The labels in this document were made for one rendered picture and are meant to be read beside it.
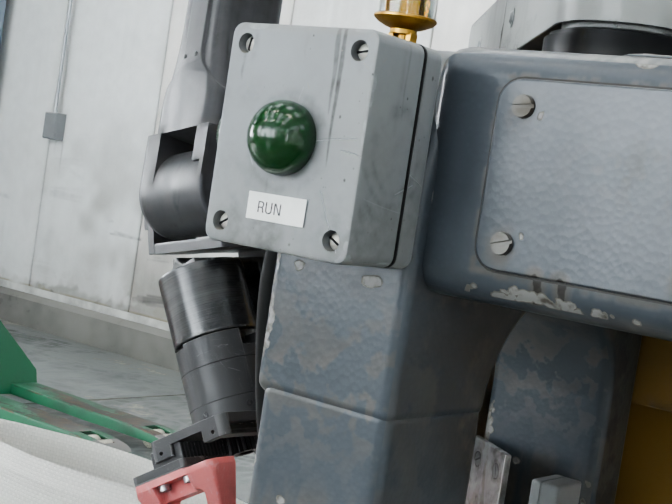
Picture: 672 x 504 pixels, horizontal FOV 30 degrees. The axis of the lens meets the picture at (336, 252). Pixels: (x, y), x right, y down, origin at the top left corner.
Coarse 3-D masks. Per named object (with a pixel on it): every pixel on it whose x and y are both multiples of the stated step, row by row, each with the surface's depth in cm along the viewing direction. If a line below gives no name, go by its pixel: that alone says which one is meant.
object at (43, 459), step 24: (0, 432) 97; (24, 432) 96; (48, 432) 96; (0, 456) 90; (24, 456) 88; (48, 456) 96; (72, 456) 95; (96, 456) 94; (120, 456) 93; (0, 480) 89; (24, 480) 88; (48, 480) 86; (72, 480) 85; (96, 480) 84; (120, 480) 93
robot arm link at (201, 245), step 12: (156, 240) 84; (168, 240) 84; (180, 240) 85; (192, 240) 80; (204, 240) 79; (216, 240) 79; (156, 252) 83; (168, 252) 82; (180, 252) 83; (192, 252) 83; (204, 252) 84; (216, 252) 85; (228, 252) 86; (240, 252) 86; (252, 252) 85; (264, 252) 84
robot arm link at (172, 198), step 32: (192, 0) 84; (224, 0) 82; (256, 0) 83; (192, 32) 83; (224, 32) 81; (192, 64) 82; (224, 64) 81; (192, 96) 81; (224, 96) 80; (160, 128) 83; (192, 128) 80; (160, 160) 82; (192, 160) 80; (160, 192) 81; (192, 192) 78; (160, 224) 82; (192, 224) 80
